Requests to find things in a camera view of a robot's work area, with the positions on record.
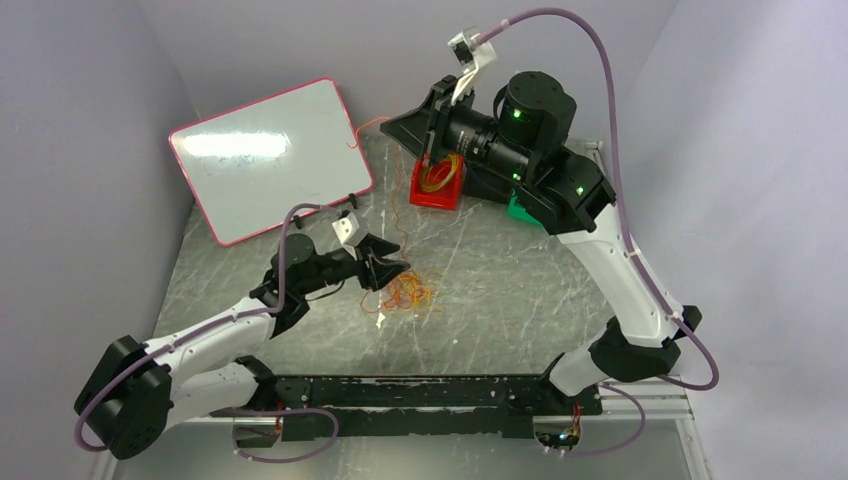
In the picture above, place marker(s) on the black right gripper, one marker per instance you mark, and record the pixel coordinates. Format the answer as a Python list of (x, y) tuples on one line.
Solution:
[(410, 129)]

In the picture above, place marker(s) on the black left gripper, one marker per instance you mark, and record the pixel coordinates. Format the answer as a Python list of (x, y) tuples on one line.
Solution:
[(381, 270)]

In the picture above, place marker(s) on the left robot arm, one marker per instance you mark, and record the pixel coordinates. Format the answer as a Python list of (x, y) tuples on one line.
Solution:
[(140, 389)]

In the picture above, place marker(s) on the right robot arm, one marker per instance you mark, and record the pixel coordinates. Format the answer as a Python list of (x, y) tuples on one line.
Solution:
[(570, 196)]

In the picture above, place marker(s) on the red plastic bin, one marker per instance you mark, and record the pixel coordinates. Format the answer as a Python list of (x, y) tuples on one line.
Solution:
[(439, 185)]

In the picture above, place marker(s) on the black plastic bin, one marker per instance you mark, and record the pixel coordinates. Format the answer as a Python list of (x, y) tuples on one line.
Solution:
[(482, 184)]

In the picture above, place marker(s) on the green plastic bin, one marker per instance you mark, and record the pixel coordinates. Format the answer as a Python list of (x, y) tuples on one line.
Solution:
[(517, 211)]

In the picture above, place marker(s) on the pink framed whiteboard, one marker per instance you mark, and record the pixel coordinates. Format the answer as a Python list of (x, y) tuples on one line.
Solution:
[(248, 166)]

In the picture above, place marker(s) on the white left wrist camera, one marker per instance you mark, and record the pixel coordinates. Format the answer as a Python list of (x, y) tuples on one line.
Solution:
[(350, 232)]

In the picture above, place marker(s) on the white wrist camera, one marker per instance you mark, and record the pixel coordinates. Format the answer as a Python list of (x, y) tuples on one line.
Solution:
[(473, 57), (350, 232)]

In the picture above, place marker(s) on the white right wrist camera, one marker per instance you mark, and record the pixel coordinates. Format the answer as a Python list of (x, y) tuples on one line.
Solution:
[(473, 57)]

